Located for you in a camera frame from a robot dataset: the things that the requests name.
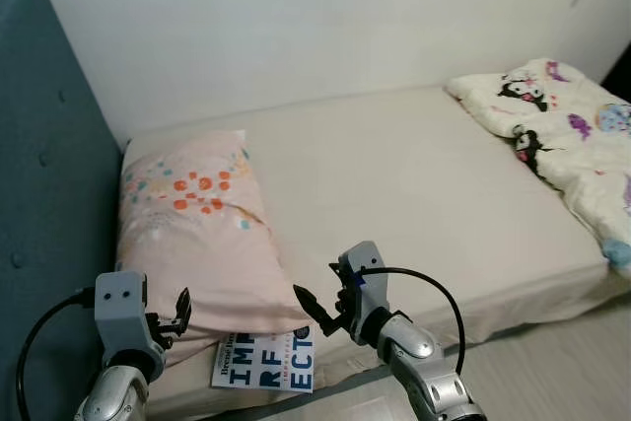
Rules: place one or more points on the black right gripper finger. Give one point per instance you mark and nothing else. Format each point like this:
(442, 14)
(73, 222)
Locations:
(311, 305)

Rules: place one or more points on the pink patterned pillow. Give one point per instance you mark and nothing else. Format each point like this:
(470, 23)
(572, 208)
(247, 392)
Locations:
(197, 244)

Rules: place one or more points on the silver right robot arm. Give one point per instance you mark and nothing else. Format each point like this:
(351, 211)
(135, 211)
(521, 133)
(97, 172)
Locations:
(424, 362)

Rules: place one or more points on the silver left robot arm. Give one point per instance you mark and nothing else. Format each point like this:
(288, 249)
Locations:
(110, 396)

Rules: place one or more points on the beige sheeted mattress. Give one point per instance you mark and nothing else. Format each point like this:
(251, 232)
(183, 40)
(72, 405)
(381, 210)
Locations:
(414, 184)

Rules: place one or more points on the blue padded headboard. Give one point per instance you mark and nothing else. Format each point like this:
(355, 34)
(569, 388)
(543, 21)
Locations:
(49, 194)

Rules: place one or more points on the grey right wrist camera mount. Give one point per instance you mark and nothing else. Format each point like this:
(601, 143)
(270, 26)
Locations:
(363, 283)

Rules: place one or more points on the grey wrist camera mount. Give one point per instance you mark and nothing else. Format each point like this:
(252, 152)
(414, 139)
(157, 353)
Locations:
(363, 283)
(123, 317)

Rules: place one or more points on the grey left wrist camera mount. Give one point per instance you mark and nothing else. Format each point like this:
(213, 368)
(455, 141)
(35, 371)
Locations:
(123, 317)

